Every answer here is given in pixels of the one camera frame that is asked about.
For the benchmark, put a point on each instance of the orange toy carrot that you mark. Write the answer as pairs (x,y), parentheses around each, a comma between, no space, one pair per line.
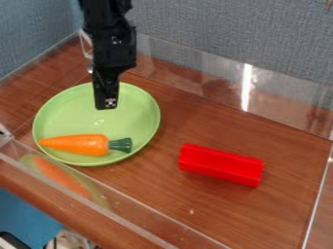
(88,144)

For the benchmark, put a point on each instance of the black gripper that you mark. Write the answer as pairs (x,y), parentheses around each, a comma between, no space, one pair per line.
(114,56)

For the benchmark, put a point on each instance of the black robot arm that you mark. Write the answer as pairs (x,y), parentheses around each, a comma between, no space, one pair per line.
(104,12)

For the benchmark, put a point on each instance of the clear acrylic enclosure wall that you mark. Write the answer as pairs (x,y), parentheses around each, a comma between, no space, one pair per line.
(142,203)

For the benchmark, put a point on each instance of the red rectangular block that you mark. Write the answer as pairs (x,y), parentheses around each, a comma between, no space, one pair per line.
(224,165)

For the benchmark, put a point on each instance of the green plastic plate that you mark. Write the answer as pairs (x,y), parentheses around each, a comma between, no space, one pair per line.
(70,114)

